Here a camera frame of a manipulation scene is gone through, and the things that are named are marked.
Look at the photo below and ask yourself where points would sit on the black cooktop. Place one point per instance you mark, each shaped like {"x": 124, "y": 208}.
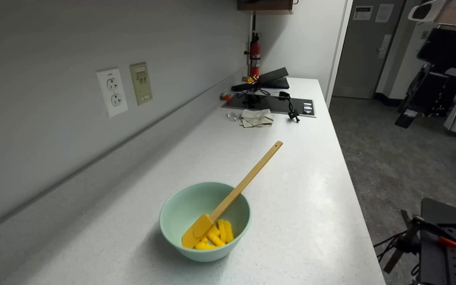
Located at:
{"x": 271, "y": 105}

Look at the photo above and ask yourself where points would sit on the grey door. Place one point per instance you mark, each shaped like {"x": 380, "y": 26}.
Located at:
{"x": 364, "y": 59}

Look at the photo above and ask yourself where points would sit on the green bowl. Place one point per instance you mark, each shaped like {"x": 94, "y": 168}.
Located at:
{"x": 180, "y": 213}

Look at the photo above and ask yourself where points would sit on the white paper sign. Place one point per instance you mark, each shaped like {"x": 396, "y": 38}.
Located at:
{"x": 362, "y": 12}
{"x": 384, "y": 12}

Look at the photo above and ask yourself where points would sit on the wooden spatula with yellow blade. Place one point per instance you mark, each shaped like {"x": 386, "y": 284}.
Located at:
{"x": 244, "y": 184}

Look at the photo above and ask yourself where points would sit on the clear plastic wrapper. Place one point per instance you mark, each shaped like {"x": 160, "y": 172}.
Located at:
{"x": 233, "y": 116}

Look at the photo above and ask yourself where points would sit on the heap of yellow food pieces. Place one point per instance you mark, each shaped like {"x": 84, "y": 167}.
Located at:
{"x": 222, "y": 233}

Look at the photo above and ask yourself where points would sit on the red fire extinguisher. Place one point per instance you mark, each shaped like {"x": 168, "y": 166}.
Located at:
{"x": 255, "y": 55}

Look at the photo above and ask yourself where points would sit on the black laptop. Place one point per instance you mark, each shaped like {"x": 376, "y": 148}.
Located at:
{"x": 273, "y": 77}

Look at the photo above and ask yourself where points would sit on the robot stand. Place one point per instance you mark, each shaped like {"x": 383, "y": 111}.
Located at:
{"x": 453, "y": 253}

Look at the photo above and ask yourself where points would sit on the beige switch plate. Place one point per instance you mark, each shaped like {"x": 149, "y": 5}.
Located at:
{"x": 141, "y": 83}

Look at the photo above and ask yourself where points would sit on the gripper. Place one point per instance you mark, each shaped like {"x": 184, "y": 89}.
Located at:
{"x": 449, "y": 47}

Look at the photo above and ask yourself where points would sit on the folded beige cloth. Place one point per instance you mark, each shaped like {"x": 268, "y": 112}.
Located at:
{"x": 256, "y": 118}

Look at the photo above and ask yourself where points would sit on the small red object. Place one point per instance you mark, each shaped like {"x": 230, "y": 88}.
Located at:
{"x": 225, "y": 96}

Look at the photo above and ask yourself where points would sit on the white wall socket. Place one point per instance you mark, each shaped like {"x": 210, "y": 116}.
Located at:
{"x": 112, "y": 92}

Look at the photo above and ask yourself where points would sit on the small yellow object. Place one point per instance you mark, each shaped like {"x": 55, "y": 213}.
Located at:
{"x": 247, "y": 79}

